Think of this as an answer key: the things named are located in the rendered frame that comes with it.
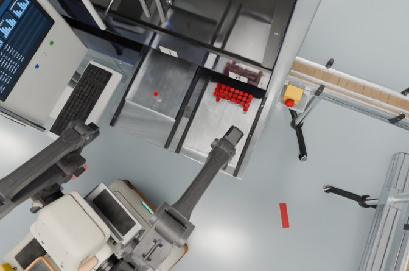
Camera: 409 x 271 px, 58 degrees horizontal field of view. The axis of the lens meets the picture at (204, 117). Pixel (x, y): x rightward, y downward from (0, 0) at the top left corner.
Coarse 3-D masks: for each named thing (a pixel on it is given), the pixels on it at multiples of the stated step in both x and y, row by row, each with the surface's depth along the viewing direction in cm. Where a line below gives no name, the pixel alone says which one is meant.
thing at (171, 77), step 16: (144, 64) 183; (160, 64) 183; (176, 64) 183; (192, 64) 182; (144, 80) 182; (160, 80) 181; (176, 80) 181; (192, 80) 179; (128, 96) 179; (144, 96) 180; (160, 96) 179; (176, 96) 179; (160, 112) 174; (176, 112) 177
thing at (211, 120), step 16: (208, 96) 178; (208, 112) 176; (224, 112) 175; (240, 112) 175; (256, 112) 172; (192, 128) 174; (208, 128) 174; (224, 128) 173; (240, 128) 173; (192, 144) 172; (208, 144) 172; (240, 144) 171
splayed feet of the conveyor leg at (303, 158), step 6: (288, 108) 255; (294, 114) 250; (294, 120) 248; (294, 126) 248; (300, 126) 247; (300, 132) 247; (300, 138) 247; (300, 144) 248; (300, 150) 250; (300, 156) 255; (306, 156) 249
